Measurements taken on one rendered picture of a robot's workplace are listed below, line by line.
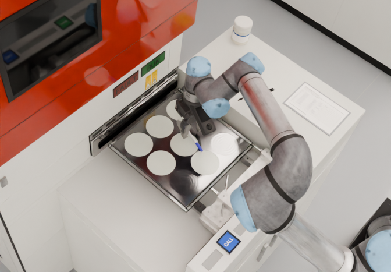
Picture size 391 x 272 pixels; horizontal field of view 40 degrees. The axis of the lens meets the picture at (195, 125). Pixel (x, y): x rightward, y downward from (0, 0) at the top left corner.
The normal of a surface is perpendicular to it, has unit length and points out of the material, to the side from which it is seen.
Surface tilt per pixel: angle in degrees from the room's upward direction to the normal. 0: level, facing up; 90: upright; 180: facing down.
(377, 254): 37
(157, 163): 0
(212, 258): 0
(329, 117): 0
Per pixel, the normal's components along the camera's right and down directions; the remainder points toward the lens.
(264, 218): 0.11, 0.54
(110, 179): 0.10, -0.58
